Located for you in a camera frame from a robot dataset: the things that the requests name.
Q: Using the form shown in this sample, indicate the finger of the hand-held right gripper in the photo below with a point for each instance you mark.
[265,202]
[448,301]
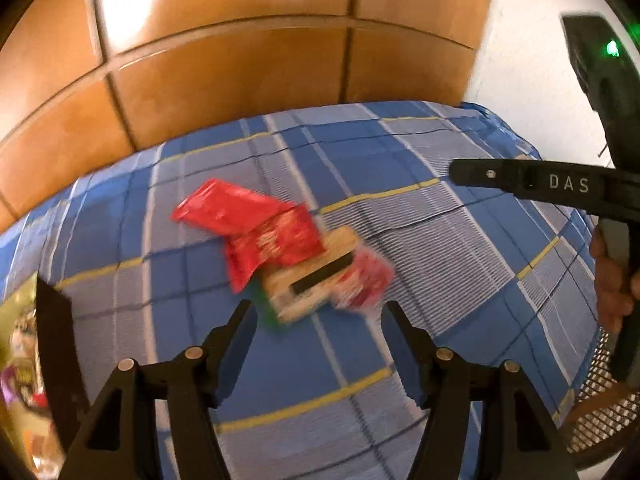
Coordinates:
[482,174]

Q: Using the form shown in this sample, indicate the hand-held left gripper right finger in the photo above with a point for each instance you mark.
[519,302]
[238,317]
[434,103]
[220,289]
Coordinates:
[406,347]

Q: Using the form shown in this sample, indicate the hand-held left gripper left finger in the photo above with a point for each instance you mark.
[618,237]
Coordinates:
[234,342]

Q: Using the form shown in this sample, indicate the beige and green snack packet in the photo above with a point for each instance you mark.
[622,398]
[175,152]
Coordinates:
[295,306]

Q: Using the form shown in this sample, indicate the pink snack packet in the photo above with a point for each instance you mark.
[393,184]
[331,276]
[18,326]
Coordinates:
[362,280]

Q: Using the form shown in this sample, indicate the red printed snack packet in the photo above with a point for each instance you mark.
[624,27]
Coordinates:
[275,245]

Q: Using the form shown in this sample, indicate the plain red snack packet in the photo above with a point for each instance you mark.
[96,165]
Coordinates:
[220,205]

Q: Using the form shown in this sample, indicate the colourful bag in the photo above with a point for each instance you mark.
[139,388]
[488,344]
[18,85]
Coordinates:
[55,350]

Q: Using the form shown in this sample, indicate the purple snack packet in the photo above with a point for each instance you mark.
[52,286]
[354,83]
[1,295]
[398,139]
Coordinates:
[15,380]

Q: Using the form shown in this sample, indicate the person's right hand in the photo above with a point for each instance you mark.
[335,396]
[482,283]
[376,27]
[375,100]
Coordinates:
[607,285]

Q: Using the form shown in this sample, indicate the blue plaid bedsheet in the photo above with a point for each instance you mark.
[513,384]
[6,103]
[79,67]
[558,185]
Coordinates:
[450,270]

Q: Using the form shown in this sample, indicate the wicker chair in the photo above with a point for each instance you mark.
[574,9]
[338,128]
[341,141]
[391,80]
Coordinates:
[600,410]

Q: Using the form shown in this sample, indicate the wooden headboard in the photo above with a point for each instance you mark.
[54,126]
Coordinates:
[225,60]

